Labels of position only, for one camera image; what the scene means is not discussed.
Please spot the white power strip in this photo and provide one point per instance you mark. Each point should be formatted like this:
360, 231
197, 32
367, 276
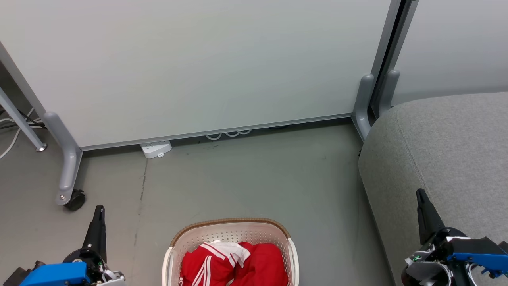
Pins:
155, 148

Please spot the grey partition foot with caster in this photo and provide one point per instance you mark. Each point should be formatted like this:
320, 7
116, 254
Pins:
69, 159

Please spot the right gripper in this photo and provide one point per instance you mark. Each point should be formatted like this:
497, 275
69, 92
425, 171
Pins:
428, 262

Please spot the blue right wrist camera box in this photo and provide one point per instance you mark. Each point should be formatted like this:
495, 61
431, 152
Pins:
476, 250

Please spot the red white striped shorts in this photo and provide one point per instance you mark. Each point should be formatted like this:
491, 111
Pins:
206, 264

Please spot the grey metal table leg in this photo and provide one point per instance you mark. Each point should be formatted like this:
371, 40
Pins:
18, 119

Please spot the plain red garment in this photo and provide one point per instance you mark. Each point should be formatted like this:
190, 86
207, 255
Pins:
264, 264

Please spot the black caster wheel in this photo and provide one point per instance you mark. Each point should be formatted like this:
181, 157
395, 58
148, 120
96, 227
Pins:
76, 200

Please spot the short grey partition foot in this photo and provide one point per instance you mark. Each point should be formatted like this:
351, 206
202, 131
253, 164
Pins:
363, 103
388, 89

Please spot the white plastic laundry basket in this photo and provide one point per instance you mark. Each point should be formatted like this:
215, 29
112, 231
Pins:
230, 230

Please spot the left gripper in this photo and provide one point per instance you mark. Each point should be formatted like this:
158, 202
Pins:
95, 266

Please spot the white partition panel with caster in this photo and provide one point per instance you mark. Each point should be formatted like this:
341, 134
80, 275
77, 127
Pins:
198, 67

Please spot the blue wrist camera box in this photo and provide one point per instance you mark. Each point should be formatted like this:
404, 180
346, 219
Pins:
476, 250
55, 275

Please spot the grey fabric sofa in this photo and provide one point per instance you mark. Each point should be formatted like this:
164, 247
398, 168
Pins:
444, 159

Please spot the blue left wrist camera box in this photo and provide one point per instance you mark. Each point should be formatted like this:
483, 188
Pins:
55, 275

